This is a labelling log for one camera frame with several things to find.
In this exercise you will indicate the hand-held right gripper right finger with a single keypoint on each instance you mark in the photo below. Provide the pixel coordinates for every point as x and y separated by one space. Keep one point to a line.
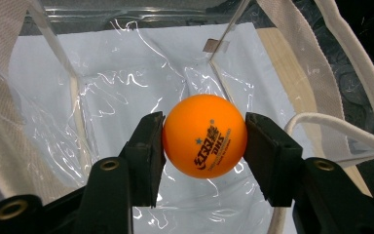
272 162

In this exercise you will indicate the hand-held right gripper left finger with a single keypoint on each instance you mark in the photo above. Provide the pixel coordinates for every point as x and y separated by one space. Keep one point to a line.
146 162

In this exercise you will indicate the orange ping pong ball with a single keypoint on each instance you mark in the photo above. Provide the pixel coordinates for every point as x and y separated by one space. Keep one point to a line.
204 136

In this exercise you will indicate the transparent plastic bag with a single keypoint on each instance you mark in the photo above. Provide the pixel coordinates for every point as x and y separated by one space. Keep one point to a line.
110 97

